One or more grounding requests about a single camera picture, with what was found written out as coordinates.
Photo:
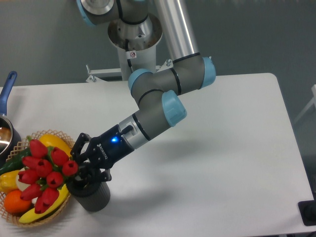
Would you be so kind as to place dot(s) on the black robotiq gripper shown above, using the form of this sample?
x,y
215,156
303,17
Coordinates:
x,y
102,152

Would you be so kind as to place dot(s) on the red tulip bouquet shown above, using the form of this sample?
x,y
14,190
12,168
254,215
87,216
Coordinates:
x,y
46,170

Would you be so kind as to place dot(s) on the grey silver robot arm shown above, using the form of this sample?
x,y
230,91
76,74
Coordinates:
x,y
160,60

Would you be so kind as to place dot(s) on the dark grey ribbed vase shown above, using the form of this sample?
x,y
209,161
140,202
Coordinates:
x,y
92,197

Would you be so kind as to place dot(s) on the yellow banana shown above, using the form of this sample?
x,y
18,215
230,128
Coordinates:
x,y
31,216

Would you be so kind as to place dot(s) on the yellow squash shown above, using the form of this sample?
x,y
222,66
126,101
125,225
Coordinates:
x,y
55,141

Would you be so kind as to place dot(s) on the green cucumber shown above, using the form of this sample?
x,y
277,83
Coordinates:
x,y
15,163

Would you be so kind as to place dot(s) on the yellow bell pepper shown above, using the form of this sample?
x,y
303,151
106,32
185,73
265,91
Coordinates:
x,y
8,181

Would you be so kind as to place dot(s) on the orange fruit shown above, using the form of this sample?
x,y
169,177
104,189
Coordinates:
x,y
14,204

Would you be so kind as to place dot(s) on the black device at edge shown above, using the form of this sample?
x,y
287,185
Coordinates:
x,y
308,212

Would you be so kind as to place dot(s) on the blue handled saucepan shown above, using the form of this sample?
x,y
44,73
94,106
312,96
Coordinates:
x,y
9,137

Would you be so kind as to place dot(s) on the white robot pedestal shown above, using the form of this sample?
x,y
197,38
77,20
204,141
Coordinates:
x,y
136,47

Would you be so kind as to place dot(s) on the white frame at right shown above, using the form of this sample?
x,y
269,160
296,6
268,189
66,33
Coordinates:
x,y
308,108

